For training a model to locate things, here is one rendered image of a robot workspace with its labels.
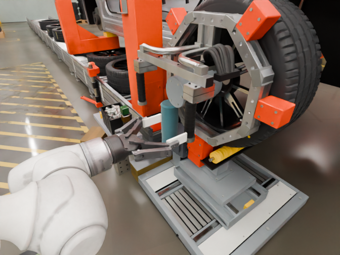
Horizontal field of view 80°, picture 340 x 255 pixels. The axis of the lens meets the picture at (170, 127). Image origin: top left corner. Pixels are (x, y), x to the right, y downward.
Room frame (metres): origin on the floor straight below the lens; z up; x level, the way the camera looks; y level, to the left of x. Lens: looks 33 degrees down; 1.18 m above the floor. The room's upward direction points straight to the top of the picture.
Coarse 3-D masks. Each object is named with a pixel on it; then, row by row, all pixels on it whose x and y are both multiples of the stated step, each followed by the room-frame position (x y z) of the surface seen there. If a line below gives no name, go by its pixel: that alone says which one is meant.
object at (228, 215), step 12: (180, 168) 1.03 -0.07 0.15; (180, 180) 0.96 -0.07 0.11; (192, 180) 0.92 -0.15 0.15; (192, 192) 0.85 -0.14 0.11; (204, 192) 0.83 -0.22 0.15; (252, 192) 0.81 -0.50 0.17; (264, 192) 0.83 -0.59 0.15; (204, 204) 0.76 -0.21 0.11; (216, 204) 0.74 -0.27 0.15; (228, 204) 0.72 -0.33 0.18; (240, 204) 0.74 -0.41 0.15; (252, 204) 0.73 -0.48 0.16; (216, 216) 0.68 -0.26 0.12; (228, 216) 0.67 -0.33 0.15; (240, 216) 0.67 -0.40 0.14; (228, 228) 0.62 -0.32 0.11
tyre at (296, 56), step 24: (216, 0) 0.92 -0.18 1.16; (240, 0) 0.83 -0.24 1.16; (288, 24) 0.74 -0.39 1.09; (264, 48) 0.72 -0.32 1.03; (288, 48) 0.67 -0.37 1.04; (312, 48) 0.74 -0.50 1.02; (288, 72) 0.64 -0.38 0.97; (312, 72) 0.71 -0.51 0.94; (288, 96) 0.62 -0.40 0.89; (312, 96) 0.72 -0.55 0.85; (240, 144) 0.72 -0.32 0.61
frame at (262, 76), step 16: (192, 16) 0.90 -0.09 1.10; (208, 16) 0.83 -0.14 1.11; (224, 16) 0.76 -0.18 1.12; (240, 16) 0.76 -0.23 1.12; (176, 32) 0.99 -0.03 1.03; (192, 32) 0.98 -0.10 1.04; (240, 32) 0.70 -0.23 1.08; (240, 48) 0.70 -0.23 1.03; (256, 48) 0.70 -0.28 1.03; (256, 64) 0.64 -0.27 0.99; (256, 80) 0.63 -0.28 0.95; (272, 80) 0.64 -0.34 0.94; (256, 96) 0.62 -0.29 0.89; (208, 128) 0.84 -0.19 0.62; (240, 128) 0.64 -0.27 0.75; (256, 128) 0.63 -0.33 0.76
